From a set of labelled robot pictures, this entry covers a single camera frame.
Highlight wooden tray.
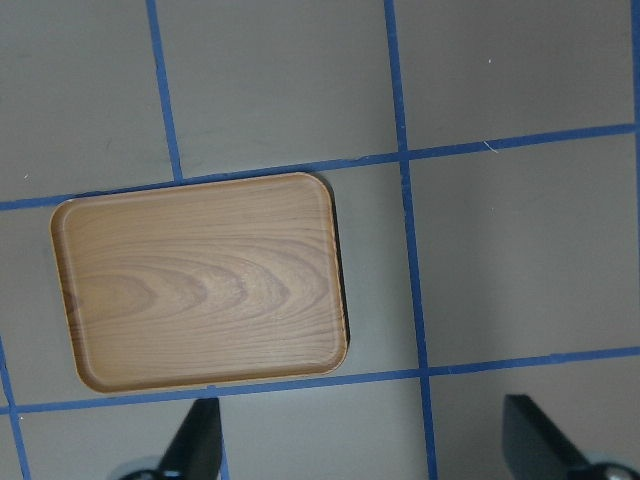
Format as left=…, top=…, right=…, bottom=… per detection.
left=49, top=172, right=349, bottom=393

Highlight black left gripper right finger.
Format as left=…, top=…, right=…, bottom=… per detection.
left=502, top=394, right=620, bottom=480

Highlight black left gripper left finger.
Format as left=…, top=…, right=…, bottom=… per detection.
left=157, top=398, right=222, bottom=480

